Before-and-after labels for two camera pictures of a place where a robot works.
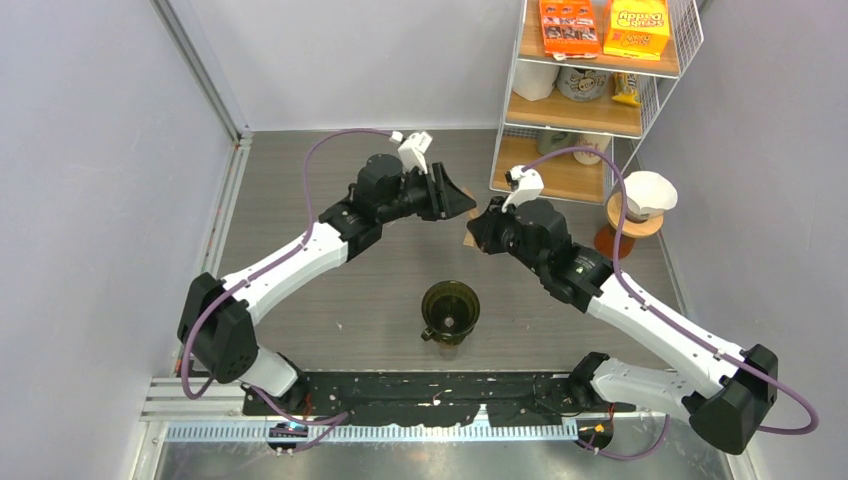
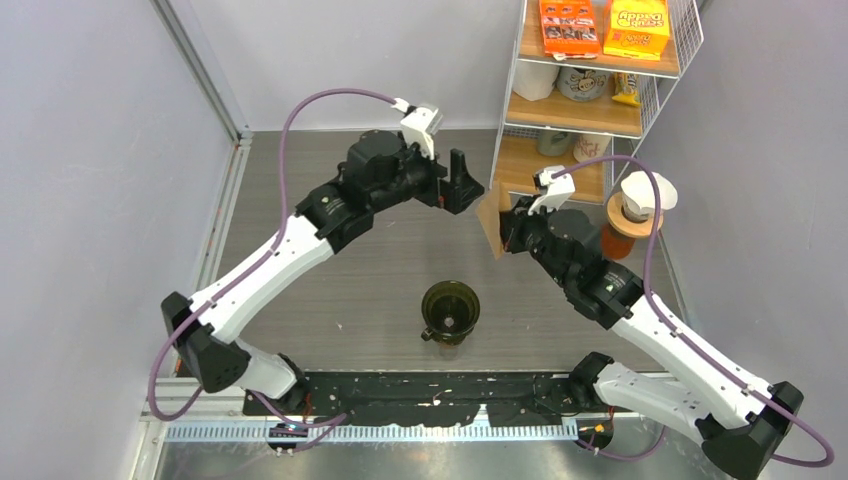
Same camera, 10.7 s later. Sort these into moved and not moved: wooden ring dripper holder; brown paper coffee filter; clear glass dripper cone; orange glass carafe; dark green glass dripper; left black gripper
Moved: brown paper coffee filter; left black gripper
Not moved: orange glass carafe; clear glass dripper cone; dark green glass dripper; wooden ring dripper holder
